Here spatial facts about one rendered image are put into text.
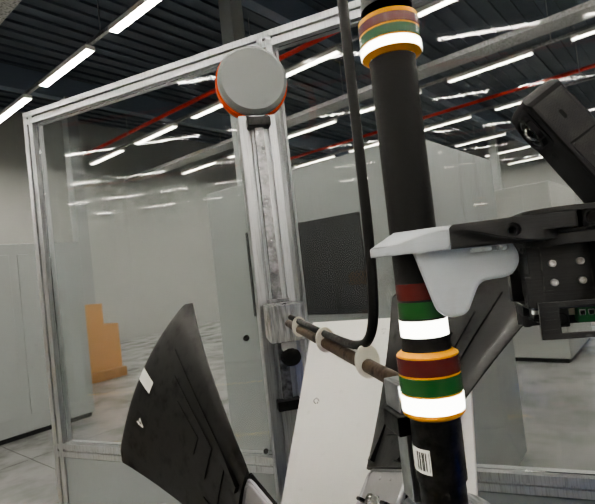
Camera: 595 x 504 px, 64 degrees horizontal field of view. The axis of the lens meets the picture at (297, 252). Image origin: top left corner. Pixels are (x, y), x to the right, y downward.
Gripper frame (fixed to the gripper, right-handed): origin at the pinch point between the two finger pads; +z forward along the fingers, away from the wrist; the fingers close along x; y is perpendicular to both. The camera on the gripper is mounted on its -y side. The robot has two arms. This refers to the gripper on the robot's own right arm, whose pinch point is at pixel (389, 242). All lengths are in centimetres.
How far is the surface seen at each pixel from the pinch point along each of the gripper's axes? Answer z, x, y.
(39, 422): 403, 395, 138
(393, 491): 2.2, 5.1, 20.5
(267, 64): 24, 63, -43
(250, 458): 44, 79, 48
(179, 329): 26.3, 16.5, 7.0
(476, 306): -6.9, 13.1, 6.7
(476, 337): -6.3, 10.0, 9.1
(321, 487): 14.0, 29.3, 31.7
